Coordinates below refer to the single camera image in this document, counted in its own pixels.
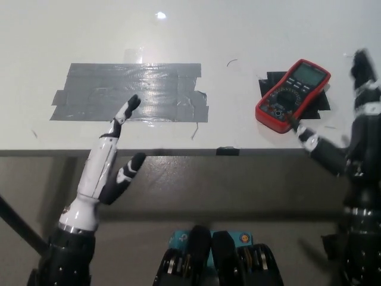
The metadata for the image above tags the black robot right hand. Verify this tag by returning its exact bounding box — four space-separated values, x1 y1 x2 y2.
289 48 381 210

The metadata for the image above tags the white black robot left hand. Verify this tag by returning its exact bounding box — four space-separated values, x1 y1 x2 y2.
58 94 147 233

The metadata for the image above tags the red black digital multimeter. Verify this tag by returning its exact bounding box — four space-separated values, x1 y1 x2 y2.
255 58 332 134

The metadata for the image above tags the black teal robot torso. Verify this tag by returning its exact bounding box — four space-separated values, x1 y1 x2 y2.
153 225 283 286

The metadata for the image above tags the black tape patch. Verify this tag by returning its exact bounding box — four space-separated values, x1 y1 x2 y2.
257 71 331 120

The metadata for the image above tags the black metal table leg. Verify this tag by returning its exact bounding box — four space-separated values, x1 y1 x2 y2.
0 195 49 251

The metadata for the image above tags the black table foot plate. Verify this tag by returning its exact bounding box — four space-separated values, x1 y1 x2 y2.
320 234 346 263

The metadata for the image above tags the small black tape strip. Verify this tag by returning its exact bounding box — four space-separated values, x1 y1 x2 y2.
216 145 241 157

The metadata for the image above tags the grey duct tape patch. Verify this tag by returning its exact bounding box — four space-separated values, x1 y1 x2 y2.
49 61 209 123

